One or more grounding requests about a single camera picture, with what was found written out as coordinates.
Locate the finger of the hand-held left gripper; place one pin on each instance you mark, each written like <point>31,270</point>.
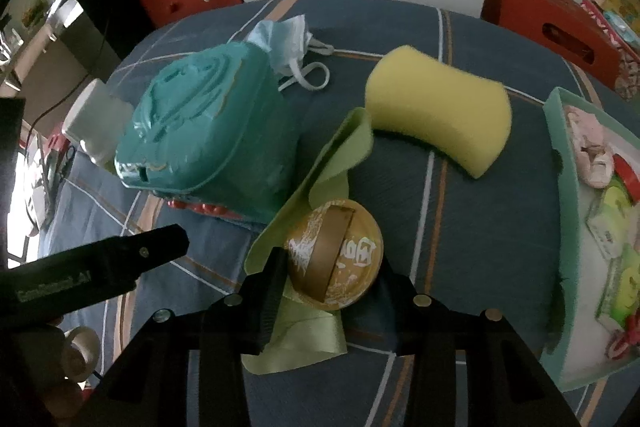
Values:
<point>160,247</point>

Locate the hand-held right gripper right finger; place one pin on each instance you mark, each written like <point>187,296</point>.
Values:
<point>405,322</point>

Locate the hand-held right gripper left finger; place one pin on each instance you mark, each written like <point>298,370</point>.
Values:
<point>262,312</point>

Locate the gold round tin lid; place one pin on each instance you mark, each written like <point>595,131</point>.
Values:
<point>350,257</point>

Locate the light green cloth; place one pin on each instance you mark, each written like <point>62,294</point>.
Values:
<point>345,147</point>

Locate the mint green tray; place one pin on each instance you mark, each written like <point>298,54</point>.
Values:
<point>567,207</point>

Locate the green plastic packet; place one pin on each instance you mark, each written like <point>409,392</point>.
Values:
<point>625,292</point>

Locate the pink red soft cloth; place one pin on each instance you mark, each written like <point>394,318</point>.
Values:
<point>592,144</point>

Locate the person's left hand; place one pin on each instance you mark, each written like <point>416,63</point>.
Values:
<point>75,352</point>

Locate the blue plaid bedsheet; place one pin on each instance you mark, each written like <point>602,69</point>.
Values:
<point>475,232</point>

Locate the teal plastic wipes box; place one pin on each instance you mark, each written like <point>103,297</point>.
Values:
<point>200,122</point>

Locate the white plastic bottle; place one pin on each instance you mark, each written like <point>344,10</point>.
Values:
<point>95,117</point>

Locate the yellow sponge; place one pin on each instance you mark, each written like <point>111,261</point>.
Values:
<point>435,107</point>

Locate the black cabinet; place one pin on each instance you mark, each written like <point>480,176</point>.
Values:
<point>107,27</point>

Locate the green tissue pack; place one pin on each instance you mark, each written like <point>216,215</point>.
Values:
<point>612,222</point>

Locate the blue face mask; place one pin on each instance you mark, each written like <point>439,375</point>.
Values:
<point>282,42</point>

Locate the red cardboard box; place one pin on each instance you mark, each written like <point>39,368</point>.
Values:
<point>540,7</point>

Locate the yellow printed box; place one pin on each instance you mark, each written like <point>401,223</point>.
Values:
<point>622,2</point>

